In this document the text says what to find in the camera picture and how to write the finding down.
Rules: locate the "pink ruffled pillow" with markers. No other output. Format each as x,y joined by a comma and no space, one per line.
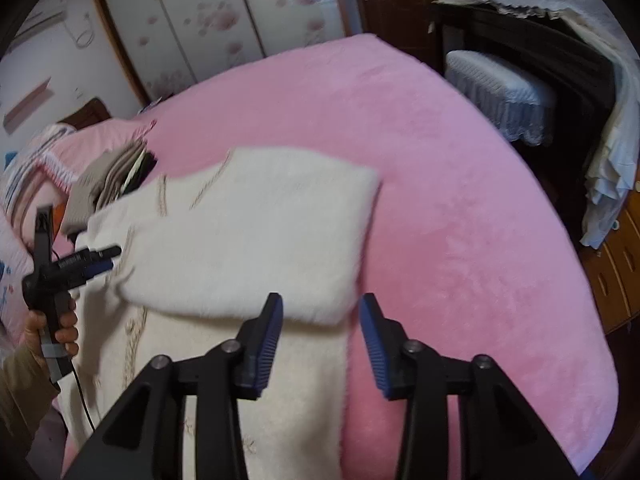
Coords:
95,142

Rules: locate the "white covered piano stool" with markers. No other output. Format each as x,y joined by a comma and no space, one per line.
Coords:
500,90

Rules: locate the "orange cloth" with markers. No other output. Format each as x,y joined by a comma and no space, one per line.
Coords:
61,210

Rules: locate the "floral sliding door wardrobe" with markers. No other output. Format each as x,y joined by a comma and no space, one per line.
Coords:
215,20

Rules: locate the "brown wooden headboard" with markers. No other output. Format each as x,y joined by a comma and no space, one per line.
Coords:
87,112

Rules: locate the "black piano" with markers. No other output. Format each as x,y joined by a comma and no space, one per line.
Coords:
560,55

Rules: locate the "white air conditioner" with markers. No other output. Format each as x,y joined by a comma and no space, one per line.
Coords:
40,25

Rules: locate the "stack of folded clothes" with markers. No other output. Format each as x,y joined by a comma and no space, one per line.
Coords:
148,165

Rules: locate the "pink bed blanket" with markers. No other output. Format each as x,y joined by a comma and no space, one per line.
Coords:
450,210

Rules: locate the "wooden dresser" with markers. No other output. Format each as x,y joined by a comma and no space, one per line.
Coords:
615,280

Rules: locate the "pink wall shelf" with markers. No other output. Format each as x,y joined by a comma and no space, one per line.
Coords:
27,105

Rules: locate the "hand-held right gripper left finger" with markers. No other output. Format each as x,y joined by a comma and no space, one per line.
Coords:
270,330

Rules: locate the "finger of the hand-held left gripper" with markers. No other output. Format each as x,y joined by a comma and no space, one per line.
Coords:
97,269
102,252

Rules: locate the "folded beige sweater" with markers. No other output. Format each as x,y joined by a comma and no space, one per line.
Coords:
100,180

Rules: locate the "white fuzzy sweater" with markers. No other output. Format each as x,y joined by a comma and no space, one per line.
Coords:
240,240

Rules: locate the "brown wooden door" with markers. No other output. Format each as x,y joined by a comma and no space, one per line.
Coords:
400,5

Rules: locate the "folded light green garment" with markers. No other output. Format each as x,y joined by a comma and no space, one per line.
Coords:
133,174

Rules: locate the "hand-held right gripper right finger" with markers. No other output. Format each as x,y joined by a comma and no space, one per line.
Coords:
374,340

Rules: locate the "person's left hand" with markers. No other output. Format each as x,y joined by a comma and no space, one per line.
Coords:
65,332

